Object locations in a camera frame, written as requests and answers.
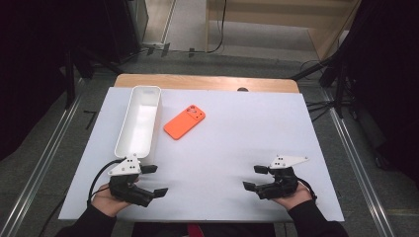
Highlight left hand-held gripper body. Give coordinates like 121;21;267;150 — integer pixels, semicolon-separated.
108;154;156;208

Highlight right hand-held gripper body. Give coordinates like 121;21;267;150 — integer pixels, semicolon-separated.
255;155;310;200

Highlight white plastic storage box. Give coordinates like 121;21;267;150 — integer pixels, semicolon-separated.
114;85;163;166

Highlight orange phone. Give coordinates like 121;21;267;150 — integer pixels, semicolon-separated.
163;104;207;141

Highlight person's right hand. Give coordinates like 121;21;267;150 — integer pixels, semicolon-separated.
271;182;314;211

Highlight person's left hand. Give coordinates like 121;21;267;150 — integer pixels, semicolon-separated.
91;179;140;218

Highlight white table board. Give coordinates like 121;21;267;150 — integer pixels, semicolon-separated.
58;86;345;222

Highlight person's dark lap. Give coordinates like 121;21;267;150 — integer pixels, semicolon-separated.
131;221;277;237

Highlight wooden table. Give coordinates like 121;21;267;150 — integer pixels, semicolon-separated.
114;73;300;94

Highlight black metal stand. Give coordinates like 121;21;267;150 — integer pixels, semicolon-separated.
291;53;359;120
63;45;125;111

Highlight dark cabinet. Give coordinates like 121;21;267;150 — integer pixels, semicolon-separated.
70;0;149;65

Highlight black curtain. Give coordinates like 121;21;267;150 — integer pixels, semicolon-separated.
342;0;419;189
0;0;72;162

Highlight light wooden shelf unit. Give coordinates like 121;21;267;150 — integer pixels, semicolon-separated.
206;0;362;62

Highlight right hand-held gripper black cable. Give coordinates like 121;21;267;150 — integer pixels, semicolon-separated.
295;177;318;202

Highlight hand-held gripper black cable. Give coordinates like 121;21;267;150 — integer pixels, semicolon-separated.
295;177;318;202
87;158;127;206

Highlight left hand-held gripper black cable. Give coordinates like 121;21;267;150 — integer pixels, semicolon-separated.
87;158;127;206

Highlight metal floor rail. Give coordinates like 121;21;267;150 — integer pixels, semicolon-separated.
0;78;85;237
320;88;396;237

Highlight black floor cables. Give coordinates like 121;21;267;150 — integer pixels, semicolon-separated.
304;98;335;122

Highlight black hanging cable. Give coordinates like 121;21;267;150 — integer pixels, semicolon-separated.
189;0;228;54

